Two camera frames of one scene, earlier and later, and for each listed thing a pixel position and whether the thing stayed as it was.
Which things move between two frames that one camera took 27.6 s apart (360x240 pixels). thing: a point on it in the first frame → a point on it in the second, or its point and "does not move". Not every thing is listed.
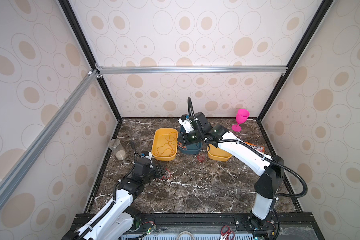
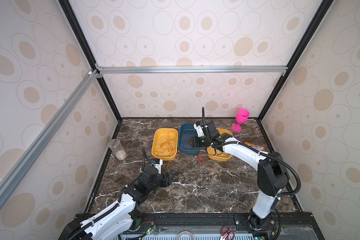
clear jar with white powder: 114,144 does not move
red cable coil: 201,157 does not move
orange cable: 168,148 does not move
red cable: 167,178 → 187,140
